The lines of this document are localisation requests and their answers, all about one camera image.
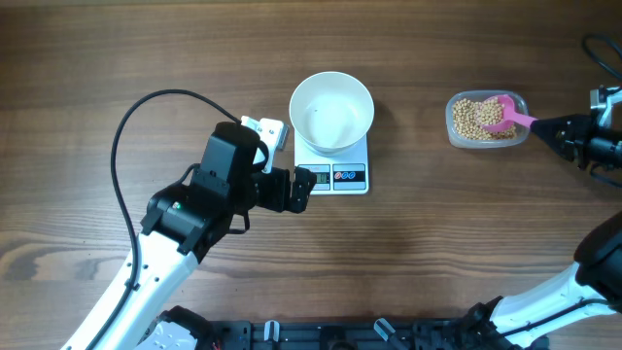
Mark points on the white bowl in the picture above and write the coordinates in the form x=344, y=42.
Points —
x=331, y=111

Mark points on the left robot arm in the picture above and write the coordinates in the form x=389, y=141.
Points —
x=182, y=223

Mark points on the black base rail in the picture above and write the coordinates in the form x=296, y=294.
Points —
x=180, y=328

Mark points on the pink measuring scoop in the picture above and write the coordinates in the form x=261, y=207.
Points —
x=510, y=116

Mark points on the clear plastic container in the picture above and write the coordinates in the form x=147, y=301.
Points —
x=458, y=141

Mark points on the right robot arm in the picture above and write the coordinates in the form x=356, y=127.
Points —
x=590, y=286

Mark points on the white digital kitchen scale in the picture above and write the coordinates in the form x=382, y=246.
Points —
x=344, y=173

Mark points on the pile of soybeans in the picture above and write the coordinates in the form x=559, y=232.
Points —
x=469, y=117

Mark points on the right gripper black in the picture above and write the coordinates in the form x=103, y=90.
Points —
x=574, y=142

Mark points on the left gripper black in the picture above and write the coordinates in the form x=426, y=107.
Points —
x=279, y=200

